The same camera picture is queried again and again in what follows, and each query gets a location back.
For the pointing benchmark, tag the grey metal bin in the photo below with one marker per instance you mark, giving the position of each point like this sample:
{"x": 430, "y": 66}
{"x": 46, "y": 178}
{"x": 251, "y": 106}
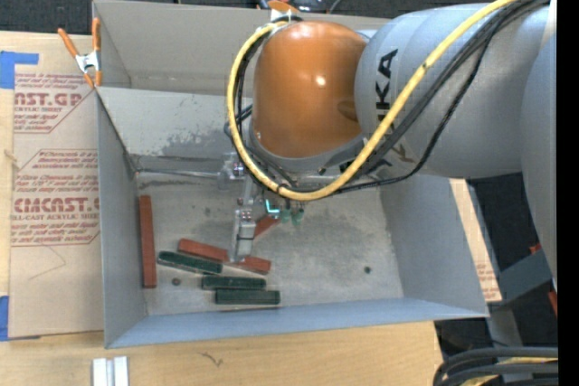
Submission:
{"x": 335, "y": 257}

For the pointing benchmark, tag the red-brown flat block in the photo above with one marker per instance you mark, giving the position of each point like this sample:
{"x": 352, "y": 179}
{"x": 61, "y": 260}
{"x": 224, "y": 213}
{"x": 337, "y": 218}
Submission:
{"x": 201, "y": 248}
{"x": 147, "y": 239}
{"x": 266, "y": 225}

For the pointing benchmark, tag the brown cardboard board red print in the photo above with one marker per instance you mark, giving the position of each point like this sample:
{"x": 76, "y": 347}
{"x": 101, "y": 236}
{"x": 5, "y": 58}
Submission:
{"x": 54, "y": 176}

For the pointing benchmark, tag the dark green flat block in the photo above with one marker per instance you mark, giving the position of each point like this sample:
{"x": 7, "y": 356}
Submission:
{"x": 190, "y": 262}
{"x": 248, "y": 297}
{"x": 233, "y": 282}

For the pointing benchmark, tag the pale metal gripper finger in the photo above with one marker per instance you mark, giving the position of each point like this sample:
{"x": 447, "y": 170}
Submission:
{"x": 235, "y": 169}
{"x": 244, "y": 235}

